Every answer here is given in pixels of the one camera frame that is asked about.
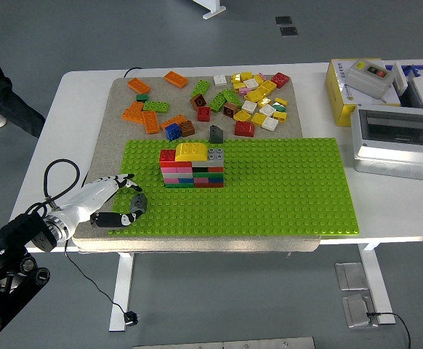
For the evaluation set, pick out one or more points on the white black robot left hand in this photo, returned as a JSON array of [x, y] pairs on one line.
[[88, 198]]

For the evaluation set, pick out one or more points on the dark grey slope brick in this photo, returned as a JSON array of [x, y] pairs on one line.
[[217, 134]]

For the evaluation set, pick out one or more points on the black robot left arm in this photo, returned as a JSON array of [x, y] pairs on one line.
[[15, 232]]

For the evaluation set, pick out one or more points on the red square stacked brick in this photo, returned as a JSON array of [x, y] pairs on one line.
[[168, 155]]

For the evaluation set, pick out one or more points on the orange long toy brick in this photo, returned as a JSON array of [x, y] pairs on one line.
[[139, 85], [150, 121], [173, 121], [176, 79], [133, 111]]

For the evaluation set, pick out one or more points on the blue square toy brick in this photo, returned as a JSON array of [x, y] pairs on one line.
[[172, 131]]

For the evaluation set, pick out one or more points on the yellow curved toy brick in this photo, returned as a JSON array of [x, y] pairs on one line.
[[191, 151]]

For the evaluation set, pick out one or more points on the small dark green brick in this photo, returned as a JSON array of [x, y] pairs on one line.
[[142, 97]]

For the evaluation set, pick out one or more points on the lime green long brick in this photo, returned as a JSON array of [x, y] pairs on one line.
[[156, 105]]

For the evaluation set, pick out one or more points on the brown square toy brick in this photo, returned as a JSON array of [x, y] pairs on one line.
[[187, 128]]

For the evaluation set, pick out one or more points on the light grey square brick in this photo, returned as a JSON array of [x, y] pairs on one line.
[[216, 154]]

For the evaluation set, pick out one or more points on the red square toy brick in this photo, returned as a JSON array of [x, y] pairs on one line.
[[280, 80], [244, 128], [204, 113]]

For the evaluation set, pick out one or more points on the brown brick with hole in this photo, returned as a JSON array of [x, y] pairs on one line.
[[230, 109], [198, 101]]

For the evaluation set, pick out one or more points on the lime green toy brick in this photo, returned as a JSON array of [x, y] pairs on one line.
[[217, 101], [232, 97], [200, 87]]

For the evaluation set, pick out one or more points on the white studded square brick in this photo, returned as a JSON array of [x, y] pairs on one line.
[[220, 80]]

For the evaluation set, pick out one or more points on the green studded baseplate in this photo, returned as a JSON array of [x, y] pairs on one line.
[[269, 189]]

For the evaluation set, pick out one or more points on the white flat toy brick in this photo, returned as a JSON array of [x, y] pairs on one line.
[[250, 83], [270, 123], [249, 106], [267, 110]]

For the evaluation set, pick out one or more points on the pink toy brick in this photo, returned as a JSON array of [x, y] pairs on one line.
[[243, 91], [262, 76]]

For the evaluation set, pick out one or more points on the green flat toy brick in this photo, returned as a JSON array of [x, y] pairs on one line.
[[278, 107]]

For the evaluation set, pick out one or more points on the white table leg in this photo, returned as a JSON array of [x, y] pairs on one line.
[[375, 276], [122, 291]]

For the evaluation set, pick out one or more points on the person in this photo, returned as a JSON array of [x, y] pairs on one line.
[[0, 91]]

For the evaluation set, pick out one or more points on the grey-brown table mat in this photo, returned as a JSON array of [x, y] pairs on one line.
[[182, 96]]

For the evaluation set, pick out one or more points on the long metal floor strip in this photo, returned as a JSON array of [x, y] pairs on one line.
[[233, 343]]

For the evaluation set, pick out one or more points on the white furniture foot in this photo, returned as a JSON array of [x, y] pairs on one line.
[[213, 11]]

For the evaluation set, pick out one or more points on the black floor socket cover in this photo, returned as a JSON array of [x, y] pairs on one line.
[[288, 31], [283, 20]]

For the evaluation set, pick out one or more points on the yellow cardboard box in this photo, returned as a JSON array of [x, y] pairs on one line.
[[337, 94]]

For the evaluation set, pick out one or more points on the metal floor plate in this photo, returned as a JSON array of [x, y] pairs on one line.
[[351, 276], [358, 312]]

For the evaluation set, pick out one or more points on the white distribution box with window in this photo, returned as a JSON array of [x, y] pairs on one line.
[[397, 160]]

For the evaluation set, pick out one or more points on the small white box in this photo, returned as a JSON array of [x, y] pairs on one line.
[[400, 78]]

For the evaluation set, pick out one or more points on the multicolour brick wall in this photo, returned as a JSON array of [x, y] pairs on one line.
[[204, 178]]

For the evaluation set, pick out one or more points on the grey push-button switch box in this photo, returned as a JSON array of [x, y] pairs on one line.
[[364, 81]]

